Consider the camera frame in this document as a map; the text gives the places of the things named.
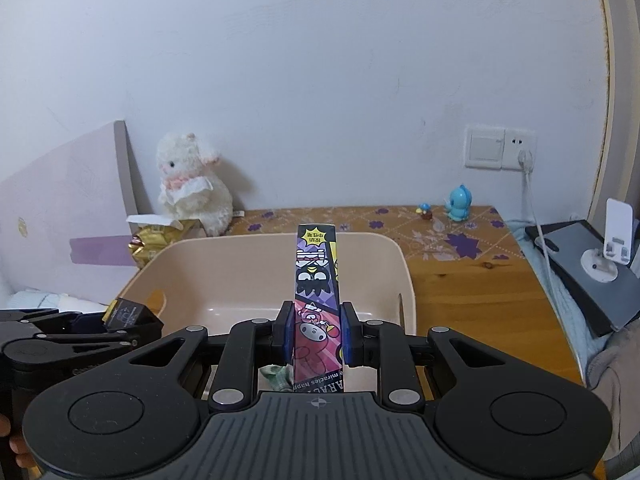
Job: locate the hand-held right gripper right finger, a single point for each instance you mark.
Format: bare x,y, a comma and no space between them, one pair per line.
348,336

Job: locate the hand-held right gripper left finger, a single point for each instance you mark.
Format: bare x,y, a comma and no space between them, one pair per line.
287,334

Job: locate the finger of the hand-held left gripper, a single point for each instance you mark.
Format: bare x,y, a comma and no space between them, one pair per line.
45,316
90,346

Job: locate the small black box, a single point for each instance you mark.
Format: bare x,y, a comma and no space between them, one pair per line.
127,314

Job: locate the cartoon printed purple box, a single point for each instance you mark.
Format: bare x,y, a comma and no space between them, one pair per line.
315,280

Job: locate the beige plastic basin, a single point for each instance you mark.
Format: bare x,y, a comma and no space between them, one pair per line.
225,270

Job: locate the person's left hand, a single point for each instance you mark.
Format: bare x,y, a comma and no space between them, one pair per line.
20,452

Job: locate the white blue bedding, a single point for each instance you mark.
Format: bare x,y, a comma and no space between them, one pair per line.
60,301

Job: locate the crumpled green paper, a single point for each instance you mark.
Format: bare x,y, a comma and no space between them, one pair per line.
277,377

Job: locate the gold snack box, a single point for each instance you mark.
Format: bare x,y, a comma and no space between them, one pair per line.
160,242

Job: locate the floral table cover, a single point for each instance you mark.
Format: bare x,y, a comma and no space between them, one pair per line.
440,240

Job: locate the small bird figurine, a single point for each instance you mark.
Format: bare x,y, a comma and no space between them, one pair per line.
426,212

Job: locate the blue penguin toy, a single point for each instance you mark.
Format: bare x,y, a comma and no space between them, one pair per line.
459,205

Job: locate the white plush sheep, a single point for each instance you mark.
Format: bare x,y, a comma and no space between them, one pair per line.
192,187

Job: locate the light blue blanket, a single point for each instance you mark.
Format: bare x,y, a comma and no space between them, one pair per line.
560,320

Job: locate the grey tablet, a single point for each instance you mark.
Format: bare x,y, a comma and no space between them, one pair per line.
575,265

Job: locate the black laptop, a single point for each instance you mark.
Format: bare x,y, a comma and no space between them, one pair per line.
587,317

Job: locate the white phone stand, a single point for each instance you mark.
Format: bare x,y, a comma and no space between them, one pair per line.
607,265

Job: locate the grey cloth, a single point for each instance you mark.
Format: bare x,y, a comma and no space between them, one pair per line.
617,375

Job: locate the white wall switch socket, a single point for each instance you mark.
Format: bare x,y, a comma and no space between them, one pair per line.
487,147

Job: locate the beige door frame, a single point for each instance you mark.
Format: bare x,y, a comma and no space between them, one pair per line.
615,85

